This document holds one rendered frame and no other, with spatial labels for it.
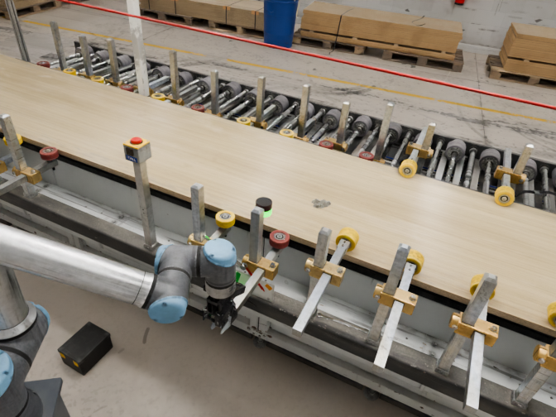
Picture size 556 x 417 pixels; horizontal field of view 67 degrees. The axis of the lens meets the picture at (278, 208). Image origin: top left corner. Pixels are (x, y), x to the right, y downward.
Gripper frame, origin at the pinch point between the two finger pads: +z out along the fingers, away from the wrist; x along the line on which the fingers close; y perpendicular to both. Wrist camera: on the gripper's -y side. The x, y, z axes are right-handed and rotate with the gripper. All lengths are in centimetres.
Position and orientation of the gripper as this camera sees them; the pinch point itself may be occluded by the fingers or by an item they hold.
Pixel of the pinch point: (224, 325)
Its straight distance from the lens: 146.5
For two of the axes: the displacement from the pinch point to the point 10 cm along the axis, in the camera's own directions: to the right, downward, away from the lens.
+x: 9.0, 3.1, -3.1
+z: -0.7, 8.0, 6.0
